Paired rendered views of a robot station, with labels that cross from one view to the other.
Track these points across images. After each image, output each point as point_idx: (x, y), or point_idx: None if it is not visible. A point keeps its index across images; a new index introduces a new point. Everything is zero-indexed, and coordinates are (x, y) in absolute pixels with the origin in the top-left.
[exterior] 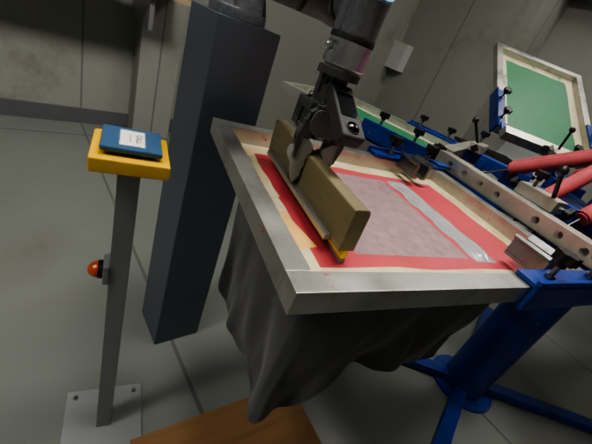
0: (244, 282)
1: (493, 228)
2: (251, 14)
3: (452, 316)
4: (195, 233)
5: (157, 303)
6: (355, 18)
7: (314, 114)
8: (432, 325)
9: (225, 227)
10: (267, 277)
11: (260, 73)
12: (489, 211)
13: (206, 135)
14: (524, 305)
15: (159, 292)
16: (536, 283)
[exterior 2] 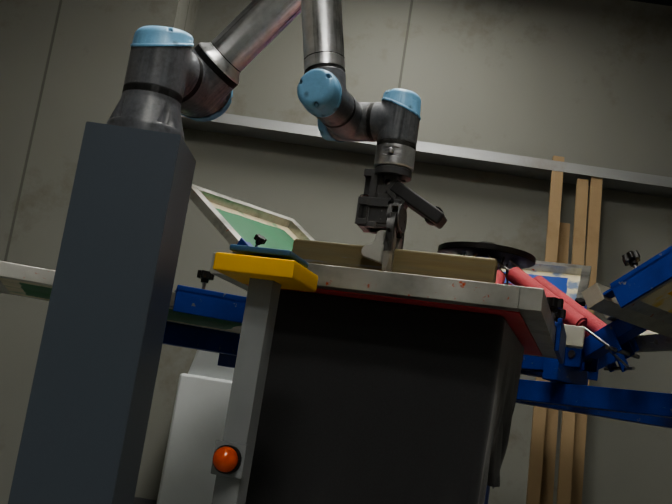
0: (342, 441)
1: None
2: (183, 136)
3: (513, 396)
4: (122, 488)
5: None
6: (410, 130)
7: (399, 207)
8: (509, 407)
9: (137, 476)
10: (405, 386)
11: (184, 206)
12: None
13: (154, 295)
14: (559, 343)
15: None
16: (557, 321)
